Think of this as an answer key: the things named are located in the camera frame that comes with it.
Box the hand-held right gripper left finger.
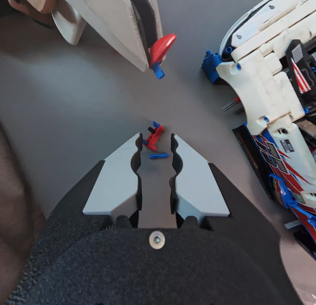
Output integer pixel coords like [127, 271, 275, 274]
[82, 133, 144, 221]

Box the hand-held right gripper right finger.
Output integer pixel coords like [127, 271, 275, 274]
[169, 133, 230, 221]

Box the red brick connector piece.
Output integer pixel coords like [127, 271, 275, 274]
[149, 33, 177, 68]

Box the grey desk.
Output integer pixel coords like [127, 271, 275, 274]
[0, 0, 316, 305]

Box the red brick bracket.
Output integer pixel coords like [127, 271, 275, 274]
[142, 121, 164, 152]

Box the person's left hand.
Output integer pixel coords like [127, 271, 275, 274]
[0, 0, 61, 29]

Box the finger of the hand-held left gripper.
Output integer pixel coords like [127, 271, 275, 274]
[53, 0, 151, 72]
[125, 0, 164, 49]

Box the toy brick race car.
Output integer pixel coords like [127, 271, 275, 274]
[201, 0, 316, 251]

